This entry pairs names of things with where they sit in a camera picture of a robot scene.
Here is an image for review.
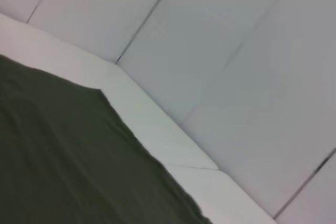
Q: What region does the dark green shirt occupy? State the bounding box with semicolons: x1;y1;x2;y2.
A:
0;54;213;224

